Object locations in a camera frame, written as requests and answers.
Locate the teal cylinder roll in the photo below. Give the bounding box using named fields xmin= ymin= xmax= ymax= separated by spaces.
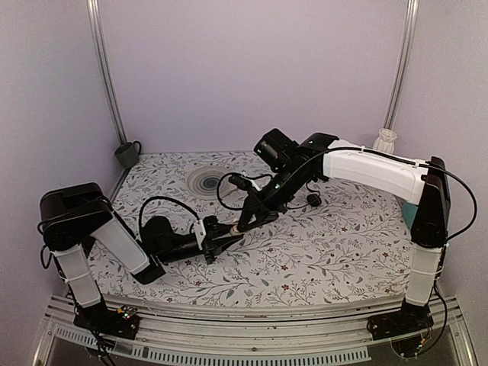
xmin=401 ymin=202 xmax=418 ymax=229

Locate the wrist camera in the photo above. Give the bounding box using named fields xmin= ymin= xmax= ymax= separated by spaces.
xmin=194 ymin=219 xmax=207 ymax=250
xmin=228 ymin=173 xmax=262 ymax=192

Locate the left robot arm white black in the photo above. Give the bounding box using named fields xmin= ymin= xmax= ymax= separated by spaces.
xmin=38 ymin=183 xmax=243 ymax=339

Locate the floral patterned table mat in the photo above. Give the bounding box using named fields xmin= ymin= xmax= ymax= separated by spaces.
xmin=88 ymin=152 xmax=414 ymax=307

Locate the white earbuds charging case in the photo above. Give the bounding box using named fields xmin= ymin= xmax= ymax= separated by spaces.
xmin=230 ymin=225 xmax=242 ymax=236

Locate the left aluminium frame post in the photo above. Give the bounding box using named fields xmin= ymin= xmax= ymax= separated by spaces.
xmin=86 ymin=0 xmax=127 ymax=145

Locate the aluminium frame post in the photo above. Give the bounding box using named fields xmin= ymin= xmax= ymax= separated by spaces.
xmin=384 ymin=0 xmax=419 ymax=130
xmin=86 ymin=0 xmax=127 ymax=145

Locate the white ribbed vase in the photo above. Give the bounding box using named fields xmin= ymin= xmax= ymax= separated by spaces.
xmin=372 ymin=128 xmax=397 ymax=154

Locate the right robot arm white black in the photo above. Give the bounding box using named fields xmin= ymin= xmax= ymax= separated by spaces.
xmin=230 ymin=128 xmax=451 ymax=340

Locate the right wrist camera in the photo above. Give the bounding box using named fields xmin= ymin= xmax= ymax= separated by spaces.
xmin=228 ymin=173 xmax=262 ymax=192

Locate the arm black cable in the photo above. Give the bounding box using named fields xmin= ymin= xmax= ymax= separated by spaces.
xmin=136 ymin=195 xmax=199 ymax=245
xmin=216 ymin=147 xmax=478 ymax=243

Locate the swirl patterned shallow plate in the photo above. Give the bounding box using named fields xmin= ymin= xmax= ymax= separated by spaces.
xmin=185 ymin=165 xmax=230 ymax=201

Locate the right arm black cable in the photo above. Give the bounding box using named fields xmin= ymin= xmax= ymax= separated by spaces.
xmin=216 ymin=147 xmax=478 ymax=243

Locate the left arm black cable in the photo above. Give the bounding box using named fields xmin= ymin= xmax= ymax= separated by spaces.
xmin=136 ymin=195 xmax=199 ymax=245

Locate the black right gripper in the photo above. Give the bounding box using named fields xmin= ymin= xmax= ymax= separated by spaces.
xmin=236 ymin=166 xmax=310 ymax=233

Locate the black earbud case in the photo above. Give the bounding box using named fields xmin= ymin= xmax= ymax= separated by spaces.
xmin=307 ymin=194 xmax=322 ymax=207

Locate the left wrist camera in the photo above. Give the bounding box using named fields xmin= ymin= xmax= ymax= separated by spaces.
xmin=194 ymin=219 xmax=207 ymax=250

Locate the right aluminium frame post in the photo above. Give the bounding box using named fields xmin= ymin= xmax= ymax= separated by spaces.
xmin=384 ymin=0 xmax=419 ymax=130

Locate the grey mug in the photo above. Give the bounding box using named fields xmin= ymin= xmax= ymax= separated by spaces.
xmin=114 ymin=141 xmax=142 ymax=169

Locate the aluminium front rail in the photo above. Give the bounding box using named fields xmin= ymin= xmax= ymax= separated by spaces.
xmin=37 ymin=295 xmax=477 ymax=366

